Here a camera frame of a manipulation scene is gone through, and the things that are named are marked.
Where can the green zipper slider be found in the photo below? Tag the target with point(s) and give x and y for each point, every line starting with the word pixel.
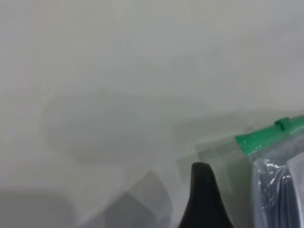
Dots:
pixel 282 123

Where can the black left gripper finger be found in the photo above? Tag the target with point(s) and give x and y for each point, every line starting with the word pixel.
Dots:
pixel 204 204

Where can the clear plastic zip bag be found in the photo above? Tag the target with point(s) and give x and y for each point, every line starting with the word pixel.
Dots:
pixel 268 180

